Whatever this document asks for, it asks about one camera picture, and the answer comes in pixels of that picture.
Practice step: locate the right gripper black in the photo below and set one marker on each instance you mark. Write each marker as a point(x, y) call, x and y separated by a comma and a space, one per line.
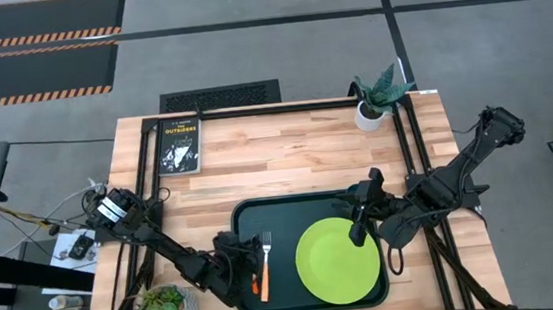
point(373, 202)

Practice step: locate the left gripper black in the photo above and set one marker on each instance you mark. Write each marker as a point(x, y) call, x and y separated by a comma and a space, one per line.
point(232, 254)

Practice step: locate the lime green plate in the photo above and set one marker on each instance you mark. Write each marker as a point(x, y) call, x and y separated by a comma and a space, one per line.
point(338, 262)

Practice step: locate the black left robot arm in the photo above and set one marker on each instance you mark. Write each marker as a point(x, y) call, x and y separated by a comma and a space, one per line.
point(163, 240)

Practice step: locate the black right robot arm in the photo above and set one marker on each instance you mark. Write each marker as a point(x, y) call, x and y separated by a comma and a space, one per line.
point(440, 188)

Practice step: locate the dark green plastic tray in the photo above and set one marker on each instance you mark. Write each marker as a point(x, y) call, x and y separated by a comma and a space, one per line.
point(282, 215)

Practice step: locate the snake plant in white pot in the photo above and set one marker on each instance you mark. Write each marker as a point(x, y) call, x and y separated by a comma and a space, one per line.
point(371, 116)

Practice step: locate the black paperback book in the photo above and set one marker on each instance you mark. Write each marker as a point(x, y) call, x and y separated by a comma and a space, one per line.
point(179, 148)

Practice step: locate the black floor vent grille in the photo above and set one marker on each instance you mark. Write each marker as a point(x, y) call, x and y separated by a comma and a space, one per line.
point(221, 97)

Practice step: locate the small black device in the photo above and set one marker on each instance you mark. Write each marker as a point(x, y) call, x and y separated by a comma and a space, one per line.
point(81, 246)

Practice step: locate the white paper sheet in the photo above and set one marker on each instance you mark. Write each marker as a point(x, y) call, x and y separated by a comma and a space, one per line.
point(65, 263)

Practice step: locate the clear plastic bottle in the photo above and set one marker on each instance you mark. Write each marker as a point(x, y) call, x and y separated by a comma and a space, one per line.
point(66, 303)

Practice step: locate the black mat with hazard stripes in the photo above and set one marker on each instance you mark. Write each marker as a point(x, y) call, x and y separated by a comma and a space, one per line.
point(33, 18)
point(28, 71)

